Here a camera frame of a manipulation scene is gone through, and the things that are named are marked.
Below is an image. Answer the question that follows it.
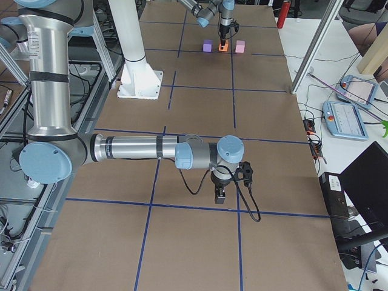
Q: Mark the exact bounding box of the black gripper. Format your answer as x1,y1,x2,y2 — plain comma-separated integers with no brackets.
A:
219,25,229,47
210,173,230,204

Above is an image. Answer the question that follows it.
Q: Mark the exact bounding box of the orange foam cube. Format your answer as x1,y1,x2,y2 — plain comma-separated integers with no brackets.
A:
218,42,229,52

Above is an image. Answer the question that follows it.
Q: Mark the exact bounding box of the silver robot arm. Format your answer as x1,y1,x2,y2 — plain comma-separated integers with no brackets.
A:
14,1,252,204
178,0,239,52

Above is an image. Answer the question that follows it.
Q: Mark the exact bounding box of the purple foam cube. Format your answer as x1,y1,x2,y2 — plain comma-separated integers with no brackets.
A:
202,39,213,52

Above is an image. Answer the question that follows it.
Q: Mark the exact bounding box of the pink foam cube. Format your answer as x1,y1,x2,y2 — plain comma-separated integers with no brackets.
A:
235,40,246,53

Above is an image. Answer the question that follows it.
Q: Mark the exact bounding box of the red fire extinguisher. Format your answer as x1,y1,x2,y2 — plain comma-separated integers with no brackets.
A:
276,0,291,29

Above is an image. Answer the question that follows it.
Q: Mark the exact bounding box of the orange black connector strip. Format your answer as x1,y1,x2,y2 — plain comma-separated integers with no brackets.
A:
303,118,326,162

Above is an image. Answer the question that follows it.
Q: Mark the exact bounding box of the black box device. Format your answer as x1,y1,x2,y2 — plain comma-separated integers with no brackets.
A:
319,172,349,219

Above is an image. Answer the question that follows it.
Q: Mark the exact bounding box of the near teach pendant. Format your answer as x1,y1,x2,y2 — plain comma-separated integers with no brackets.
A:
322,101,369,141

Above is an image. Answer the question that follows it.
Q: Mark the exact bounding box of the teach pendant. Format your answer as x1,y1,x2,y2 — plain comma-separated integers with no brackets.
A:
322,101,369,141
336,75,378,109

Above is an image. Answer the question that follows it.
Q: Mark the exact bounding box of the black monitor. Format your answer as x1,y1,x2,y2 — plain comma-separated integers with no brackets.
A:
337,141,387,252

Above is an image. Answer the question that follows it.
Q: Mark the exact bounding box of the far teach pendant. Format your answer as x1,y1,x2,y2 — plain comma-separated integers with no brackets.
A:
336,75,378,109

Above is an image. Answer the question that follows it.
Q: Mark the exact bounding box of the wooden beam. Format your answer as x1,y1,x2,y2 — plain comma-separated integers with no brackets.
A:
357,22,387,81

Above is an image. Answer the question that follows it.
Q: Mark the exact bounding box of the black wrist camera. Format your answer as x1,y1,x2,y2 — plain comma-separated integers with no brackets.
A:
230,20,239,33
238,161,253,187

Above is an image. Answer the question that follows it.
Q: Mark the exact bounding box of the black camera cable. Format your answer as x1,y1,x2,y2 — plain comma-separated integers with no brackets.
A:
178,168,261,223
193,0,241,42

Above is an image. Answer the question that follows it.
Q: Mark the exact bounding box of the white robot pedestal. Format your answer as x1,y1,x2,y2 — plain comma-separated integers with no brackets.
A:
109,0,163,100

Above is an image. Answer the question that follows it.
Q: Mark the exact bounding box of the aluminium frame post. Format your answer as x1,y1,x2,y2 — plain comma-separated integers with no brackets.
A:
290,0,344,94

